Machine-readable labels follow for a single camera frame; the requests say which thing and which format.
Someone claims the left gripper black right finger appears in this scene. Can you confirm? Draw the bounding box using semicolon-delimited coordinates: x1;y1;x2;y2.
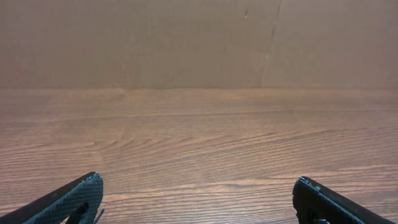
292;176;394;224

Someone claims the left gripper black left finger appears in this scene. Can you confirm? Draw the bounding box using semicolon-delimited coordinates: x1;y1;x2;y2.
1;172;104;224

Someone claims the brown cardboard back panel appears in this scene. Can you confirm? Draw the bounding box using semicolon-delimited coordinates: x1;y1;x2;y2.
1;0;397;88

